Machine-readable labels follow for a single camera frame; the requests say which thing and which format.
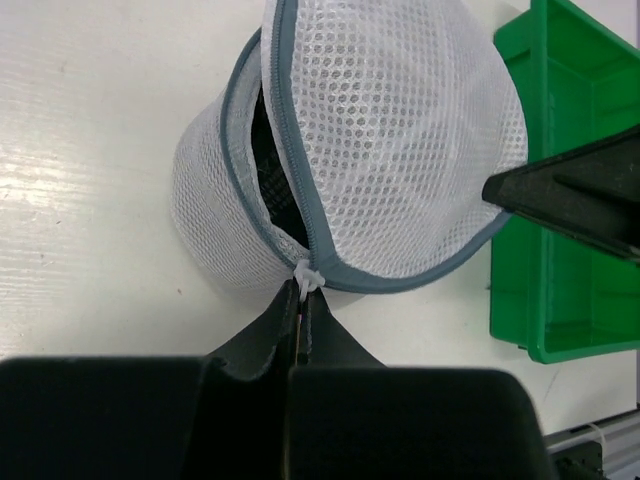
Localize black bra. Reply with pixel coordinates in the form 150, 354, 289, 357
251, 86, 309, 249

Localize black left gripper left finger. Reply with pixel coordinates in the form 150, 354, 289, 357
1, 281, 299, 479

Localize white zipper pull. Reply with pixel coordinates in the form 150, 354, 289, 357
294, 259, 325, 303

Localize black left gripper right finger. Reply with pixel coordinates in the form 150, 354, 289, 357
287, 292, 556, 479

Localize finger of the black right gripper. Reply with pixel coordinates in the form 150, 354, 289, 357
482, 127, 639, 263

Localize aluminium front rail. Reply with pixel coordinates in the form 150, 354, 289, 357
545, 408, 639, 480

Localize green plastic tray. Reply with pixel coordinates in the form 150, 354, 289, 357
490, 1, 639, 364

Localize white mesh laundry bag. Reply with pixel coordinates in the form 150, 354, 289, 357
171, 1, 528, 294

